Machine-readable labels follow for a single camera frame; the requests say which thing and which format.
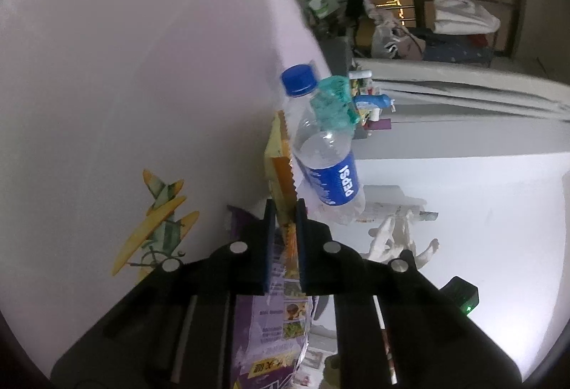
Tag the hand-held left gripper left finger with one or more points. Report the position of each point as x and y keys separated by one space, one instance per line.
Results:
x=270 y=246

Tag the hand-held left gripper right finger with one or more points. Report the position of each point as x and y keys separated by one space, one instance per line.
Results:
x=303 y=246

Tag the orange purple snack packet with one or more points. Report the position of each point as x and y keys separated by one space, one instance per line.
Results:
x=281 y=175

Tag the clear plastic bottle blue label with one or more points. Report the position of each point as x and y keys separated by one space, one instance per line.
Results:
x=330 y=177

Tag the teal plastic wrapper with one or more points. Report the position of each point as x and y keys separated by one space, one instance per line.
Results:
x=334 y=94

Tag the small purple box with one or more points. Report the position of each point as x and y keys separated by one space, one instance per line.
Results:
x=378 y=127

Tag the small white blue bottle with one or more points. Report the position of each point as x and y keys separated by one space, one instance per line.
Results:
x=374 y=103

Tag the white tube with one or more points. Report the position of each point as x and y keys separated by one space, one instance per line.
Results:
x=360 y=74

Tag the white airplane print plastic box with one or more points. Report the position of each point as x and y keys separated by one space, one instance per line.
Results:
x=133 y=81

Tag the plastic bag of clothes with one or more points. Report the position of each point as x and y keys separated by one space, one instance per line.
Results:
x=394 y=37

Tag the blue patterned bedding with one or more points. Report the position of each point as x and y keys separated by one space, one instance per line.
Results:
x=458 y=54

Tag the green white packet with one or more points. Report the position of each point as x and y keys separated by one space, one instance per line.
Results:
x=324 y=5

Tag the white cloth bag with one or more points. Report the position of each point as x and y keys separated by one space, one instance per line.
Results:
x=463 y=12

